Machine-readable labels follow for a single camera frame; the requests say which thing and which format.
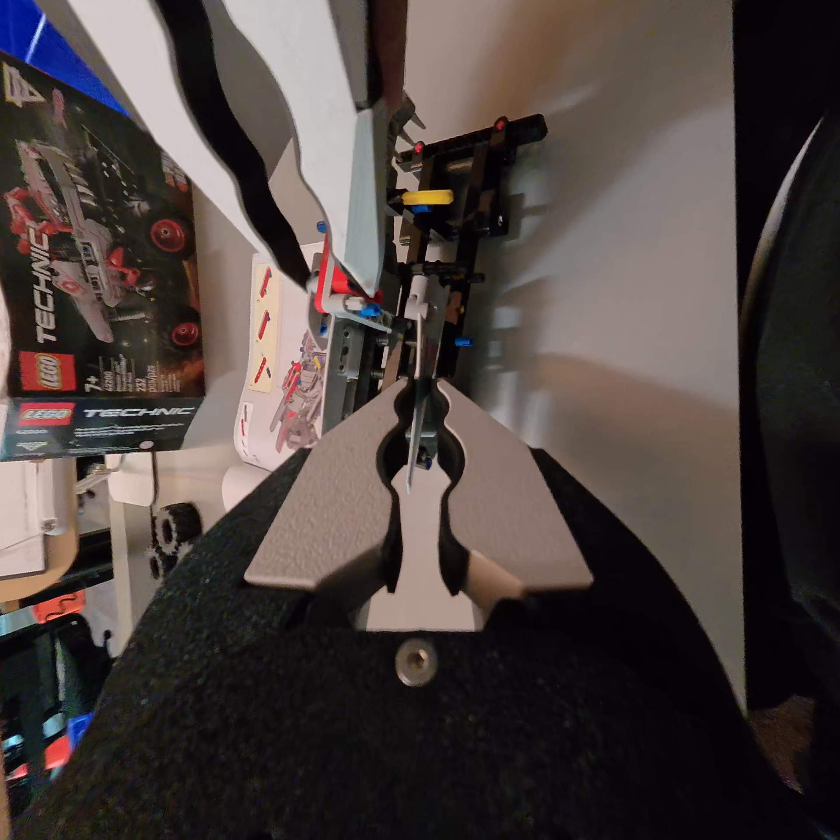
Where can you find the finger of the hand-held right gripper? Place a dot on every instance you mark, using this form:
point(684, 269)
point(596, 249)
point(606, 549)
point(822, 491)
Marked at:
point(302, 79)
point(148, 72)

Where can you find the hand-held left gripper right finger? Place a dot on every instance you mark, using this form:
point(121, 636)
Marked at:
point(518, 518)

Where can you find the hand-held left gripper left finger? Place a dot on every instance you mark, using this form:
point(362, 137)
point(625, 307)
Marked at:
point(315, 512)

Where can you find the grey brick toy truck model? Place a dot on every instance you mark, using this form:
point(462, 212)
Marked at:
point(348, 354)

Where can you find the blue plastic item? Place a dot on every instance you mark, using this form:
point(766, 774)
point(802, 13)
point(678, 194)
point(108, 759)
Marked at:
point(59, 46)

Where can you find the building instruction booklet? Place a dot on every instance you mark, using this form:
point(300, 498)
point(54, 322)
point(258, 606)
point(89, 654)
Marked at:
point(262, 407)

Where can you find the black toy set box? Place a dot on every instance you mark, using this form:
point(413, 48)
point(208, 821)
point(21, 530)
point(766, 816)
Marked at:
point(98, 262)

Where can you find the white plastic container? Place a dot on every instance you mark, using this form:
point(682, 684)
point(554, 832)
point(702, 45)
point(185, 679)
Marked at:
point(33, 512)

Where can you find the black office chair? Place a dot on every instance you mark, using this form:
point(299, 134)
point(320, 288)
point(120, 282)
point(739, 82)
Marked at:
point(800, 394)

